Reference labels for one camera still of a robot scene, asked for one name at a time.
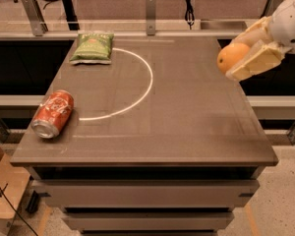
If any grey drawer cabinet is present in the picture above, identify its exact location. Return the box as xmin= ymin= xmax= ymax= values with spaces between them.
xmin=12 ymin=36 xmax=277 ymax=236

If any metal rail bracket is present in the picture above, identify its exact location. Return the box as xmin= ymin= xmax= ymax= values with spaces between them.
xmin=146 ymin=0 xmax=156 ymax=35
xmin=21 ymin=0 xmax=48 ymax=36
xmin=262 ymin=0 xmax=283 ymax=17

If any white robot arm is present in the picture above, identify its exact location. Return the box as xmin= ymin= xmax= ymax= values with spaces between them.
xmin=226 ymin=0 xmax=295 ymax=82

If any black hanging cable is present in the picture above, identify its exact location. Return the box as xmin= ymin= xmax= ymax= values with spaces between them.
xmin=183 ymin=0 xmax=196 ymax=30

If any orange fruit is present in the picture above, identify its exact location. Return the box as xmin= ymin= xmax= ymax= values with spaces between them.
xmin=216 ymin=43 xmax=250 ymax=74

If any left metal rail bracket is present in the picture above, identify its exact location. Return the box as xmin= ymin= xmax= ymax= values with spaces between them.
xmin=21 ymin=0 xmax=48 ymax=36

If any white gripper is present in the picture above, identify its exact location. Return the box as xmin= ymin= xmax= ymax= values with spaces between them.
xmin=226 ymin=0 xmax=295 ymax=82

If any red soda can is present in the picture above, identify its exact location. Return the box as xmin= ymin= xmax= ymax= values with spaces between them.
xmin=31 ymin=90 xmax=74 ymax=139

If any right metal rail bracket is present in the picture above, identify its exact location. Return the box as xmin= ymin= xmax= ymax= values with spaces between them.
xmin=262 ymin=0 xmax=283 ymax=17

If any middle metal rail bracket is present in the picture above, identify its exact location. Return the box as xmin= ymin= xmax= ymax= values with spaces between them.
xmin=146 ymin=0 xmax=156 ymax=35

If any green jalapeno chip bag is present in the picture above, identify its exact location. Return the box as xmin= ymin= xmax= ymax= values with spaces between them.
xmin=70 ymin=32 xmax=114 ymax=65

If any wooden box with cable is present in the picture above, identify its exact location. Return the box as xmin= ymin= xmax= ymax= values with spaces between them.
xmin=0 ymin=148 xmax=30 ymax=236

